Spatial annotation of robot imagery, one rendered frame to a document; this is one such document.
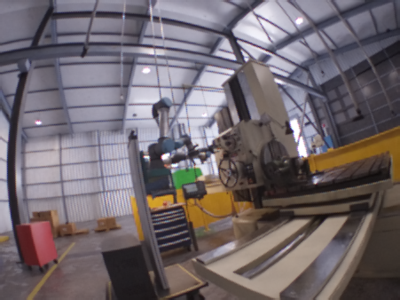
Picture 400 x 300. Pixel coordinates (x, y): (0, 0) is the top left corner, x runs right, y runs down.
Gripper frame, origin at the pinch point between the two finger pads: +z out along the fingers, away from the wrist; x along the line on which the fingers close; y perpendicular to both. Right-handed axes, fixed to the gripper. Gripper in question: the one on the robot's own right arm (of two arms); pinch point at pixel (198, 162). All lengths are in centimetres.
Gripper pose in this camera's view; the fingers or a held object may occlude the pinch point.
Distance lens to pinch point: 179.9
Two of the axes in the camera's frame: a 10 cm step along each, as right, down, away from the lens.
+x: 5.9, -1.5, -7.9
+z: 4.4, 8.8, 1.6
